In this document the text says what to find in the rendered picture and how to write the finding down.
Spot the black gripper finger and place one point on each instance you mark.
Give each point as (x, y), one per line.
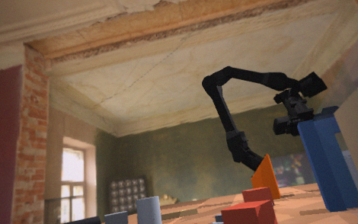
(294, 126)

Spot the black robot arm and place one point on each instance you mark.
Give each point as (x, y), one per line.
(237, 143)

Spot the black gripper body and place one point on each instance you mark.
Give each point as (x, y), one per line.
(298, 110)

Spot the black-headed hammer with wooden handle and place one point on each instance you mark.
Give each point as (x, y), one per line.
(90, 220)

